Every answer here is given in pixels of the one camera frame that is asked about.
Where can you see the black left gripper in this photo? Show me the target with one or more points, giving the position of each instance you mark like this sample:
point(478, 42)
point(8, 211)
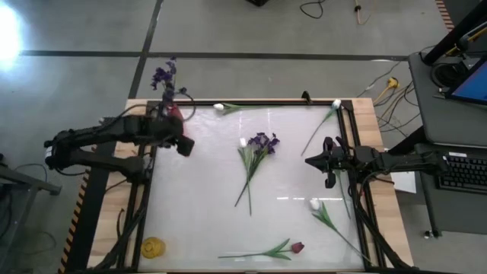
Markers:
point(172, 131)

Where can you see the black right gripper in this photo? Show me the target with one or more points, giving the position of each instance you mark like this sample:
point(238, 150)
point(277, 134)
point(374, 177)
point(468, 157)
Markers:
point(336, 160)

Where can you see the red glass vase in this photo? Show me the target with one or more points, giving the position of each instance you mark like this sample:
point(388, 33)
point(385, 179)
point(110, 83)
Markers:
point(175, 112)

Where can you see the white tulip with green stem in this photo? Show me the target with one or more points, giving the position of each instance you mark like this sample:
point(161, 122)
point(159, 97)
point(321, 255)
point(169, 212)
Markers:
point(314, 204)
point(243, 142)
point(218, 107)
point(336, 103)

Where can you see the purple artificial flower bunch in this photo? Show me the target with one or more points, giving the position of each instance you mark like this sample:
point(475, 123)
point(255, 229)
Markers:
point(262, 142)

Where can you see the purple artificial flower stem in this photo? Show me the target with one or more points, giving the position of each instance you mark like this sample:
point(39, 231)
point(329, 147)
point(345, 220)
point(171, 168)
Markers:
point(163, 74)

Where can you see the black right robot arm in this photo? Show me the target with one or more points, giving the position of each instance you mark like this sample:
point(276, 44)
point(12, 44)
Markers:
point(403, 160)

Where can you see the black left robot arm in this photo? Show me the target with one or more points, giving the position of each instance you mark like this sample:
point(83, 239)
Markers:
point(114, 129)

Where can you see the black clamp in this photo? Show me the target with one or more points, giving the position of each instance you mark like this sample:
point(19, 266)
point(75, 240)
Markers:
point(306, 97)

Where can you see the white paper sheet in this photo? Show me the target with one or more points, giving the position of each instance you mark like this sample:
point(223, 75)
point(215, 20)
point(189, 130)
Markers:
point(405, 182)

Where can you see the grey cart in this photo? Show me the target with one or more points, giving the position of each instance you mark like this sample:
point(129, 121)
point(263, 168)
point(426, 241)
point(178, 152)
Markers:
point(437, 114)

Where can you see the black mat with striped edge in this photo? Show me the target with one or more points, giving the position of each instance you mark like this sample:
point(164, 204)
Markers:
point(445, 15)
point(81, 228)

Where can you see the black keyboard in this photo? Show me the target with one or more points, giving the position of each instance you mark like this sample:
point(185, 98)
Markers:
point(464, 171)

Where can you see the laptop with blue screen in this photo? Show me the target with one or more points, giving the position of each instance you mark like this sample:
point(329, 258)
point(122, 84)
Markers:
point(475, 85)

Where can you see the grey metal table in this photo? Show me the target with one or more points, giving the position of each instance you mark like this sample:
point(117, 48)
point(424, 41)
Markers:
point(23, 179)

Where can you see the black table frame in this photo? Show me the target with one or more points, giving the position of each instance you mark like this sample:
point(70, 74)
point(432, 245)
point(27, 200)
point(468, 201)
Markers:
point(266, 102)

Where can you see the black upright frame post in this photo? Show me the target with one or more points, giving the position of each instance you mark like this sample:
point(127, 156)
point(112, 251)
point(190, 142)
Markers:
point(456, 32)

